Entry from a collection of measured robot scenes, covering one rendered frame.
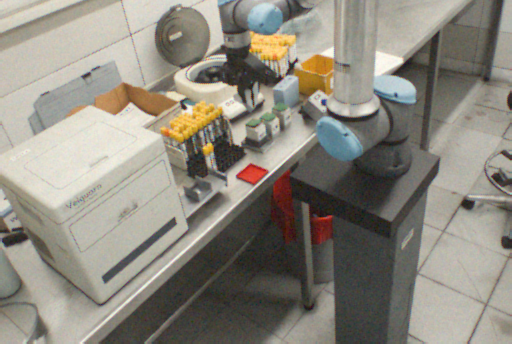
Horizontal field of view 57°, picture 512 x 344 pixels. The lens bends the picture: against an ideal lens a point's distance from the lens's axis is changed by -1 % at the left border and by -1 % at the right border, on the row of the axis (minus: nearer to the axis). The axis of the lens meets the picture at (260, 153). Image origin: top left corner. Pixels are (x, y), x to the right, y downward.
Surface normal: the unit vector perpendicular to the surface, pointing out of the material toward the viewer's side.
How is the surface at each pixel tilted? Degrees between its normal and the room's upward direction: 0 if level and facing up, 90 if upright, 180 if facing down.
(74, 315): 0
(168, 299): 0
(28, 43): 90
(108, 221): 90
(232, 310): 0
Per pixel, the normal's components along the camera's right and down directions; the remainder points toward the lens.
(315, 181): -0.06, -0.78
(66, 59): 0.78, 0.30
